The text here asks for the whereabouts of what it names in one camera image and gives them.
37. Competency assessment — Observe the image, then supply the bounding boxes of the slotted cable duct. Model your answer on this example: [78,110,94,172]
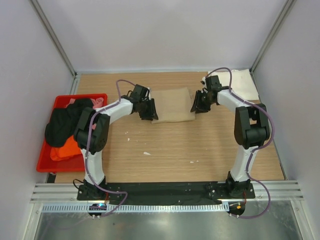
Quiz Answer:
[42,202,229,214]

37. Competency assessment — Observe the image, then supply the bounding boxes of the beige t shirt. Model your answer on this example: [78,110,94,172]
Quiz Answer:
[150,87,196,124]

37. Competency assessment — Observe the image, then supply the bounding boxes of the aluminium frame post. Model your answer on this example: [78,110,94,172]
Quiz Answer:
[29,0,77,79]
[249,0,297,75]

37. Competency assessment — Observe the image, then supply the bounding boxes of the pink t shirt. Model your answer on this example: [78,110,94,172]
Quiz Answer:
[66,97,104,133]

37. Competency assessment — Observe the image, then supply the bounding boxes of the red plastic bin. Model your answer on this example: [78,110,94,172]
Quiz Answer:
[36,93,108,173]

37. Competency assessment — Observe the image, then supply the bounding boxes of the aluminium rail profile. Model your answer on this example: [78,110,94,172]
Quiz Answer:
[30,180,304,203]

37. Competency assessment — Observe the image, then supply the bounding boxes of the left aluminium frame post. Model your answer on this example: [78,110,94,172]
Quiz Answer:
[29,0,77,79]

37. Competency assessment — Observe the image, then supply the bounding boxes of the folded white t shirt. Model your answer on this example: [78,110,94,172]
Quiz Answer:
[210,69,259,101]

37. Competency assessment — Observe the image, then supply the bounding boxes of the orange t shirt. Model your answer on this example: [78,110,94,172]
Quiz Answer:
[50,136,82,162]

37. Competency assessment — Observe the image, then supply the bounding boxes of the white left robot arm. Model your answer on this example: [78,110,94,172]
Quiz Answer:
[74,84,158,200]

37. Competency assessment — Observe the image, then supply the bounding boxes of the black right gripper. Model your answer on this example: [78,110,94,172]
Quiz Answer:
[190,89,215,114]

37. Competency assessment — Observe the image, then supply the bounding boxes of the black t shirt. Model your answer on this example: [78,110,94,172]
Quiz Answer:
[44,98,94,148]

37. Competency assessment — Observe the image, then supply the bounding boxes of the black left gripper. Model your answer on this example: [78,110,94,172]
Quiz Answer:
[138,98,158,121]

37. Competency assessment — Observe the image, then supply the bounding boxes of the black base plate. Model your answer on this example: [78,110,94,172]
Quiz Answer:
[76,181,256,206]

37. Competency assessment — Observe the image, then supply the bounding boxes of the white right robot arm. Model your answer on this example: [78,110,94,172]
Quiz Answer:
[190,75,270,198]

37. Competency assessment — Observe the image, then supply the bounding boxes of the right aluminium frame post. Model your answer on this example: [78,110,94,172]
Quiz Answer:
[249,0,297,75]

